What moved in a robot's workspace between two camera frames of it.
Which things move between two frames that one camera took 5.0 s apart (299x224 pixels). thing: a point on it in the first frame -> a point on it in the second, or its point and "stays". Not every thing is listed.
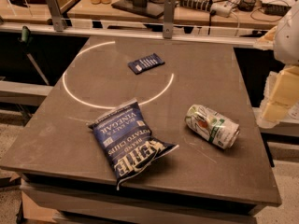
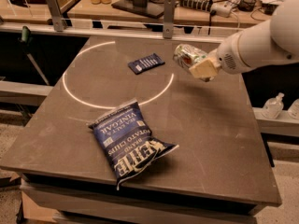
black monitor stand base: (143, 3) stays
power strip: (198, 4) stays
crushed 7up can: (212, 125) -> (187, 56)
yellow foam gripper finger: (285, 93) -> (207, 68)
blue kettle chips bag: (127, 142) stays
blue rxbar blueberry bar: (145, 63) stays
